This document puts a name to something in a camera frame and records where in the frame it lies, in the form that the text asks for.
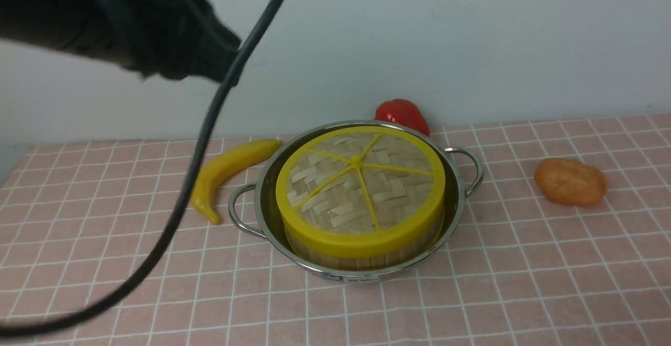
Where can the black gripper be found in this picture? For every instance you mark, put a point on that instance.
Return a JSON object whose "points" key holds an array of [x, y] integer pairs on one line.
{"points": [[184, 38]]}

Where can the yellow-rimmed bamboo steamer lid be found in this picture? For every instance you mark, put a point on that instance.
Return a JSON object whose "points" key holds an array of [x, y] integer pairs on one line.
{"points": [[361, 170]]}

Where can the yellow-rimmed bamboo steamer basket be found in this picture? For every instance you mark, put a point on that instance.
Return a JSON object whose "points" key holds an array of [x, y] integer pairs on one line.
{"points": [[365, 243]]}

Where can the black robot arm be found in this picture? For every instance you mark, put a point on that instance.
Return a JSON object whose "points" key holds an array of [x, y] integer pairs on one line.
{"points": [[102, 30]]}

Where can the stainless steel pot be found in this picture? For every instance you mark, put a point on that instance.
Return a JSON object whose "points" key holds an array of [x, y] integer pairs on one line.
{"points": [[254, 209]]}

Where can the yellow plastic banana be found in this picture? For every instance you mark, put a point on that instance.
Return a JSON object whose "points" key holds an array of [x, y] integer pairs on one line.
{"points": [[216, 172]]}

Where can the red plastic bell pepper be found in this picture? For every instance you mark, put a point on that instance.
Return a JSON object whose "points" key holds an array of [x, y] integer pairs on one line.
{"points": [[402, 112]]}

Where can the orange-brown plastic potato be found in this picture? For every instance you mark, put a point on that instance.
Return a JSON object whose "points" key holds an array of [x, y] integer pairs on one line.
{"points": [[570, 182]]}

